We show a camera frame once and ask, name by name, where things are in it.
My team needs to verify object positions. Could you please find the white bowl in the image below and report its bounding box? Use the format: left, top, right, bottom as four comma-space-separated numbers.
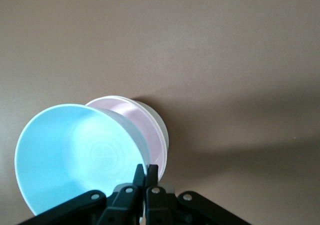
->
129, 98, 171, 162

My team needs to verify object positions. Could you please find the light blue bowl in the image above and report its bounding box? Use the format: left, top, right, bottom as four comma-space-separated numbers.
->
14, 103, 151, 218

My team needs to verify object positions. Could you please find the pink bowl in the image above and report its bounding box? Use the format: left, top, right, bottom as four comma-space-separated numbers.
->
84, 95, 168, 184

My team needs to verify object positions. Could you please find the brown table cover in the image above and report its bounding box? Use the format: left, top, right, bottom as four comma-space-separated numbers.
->
0, 0, 320, 225

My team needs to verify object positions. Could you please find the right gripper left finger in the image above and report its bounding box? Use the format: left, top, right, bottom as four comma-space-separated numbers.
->
18, 163, 146, 225

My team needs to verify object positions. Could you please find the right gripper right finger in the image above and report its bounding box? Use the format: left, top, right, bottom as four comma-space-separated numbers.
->
145, 164, 254, 225

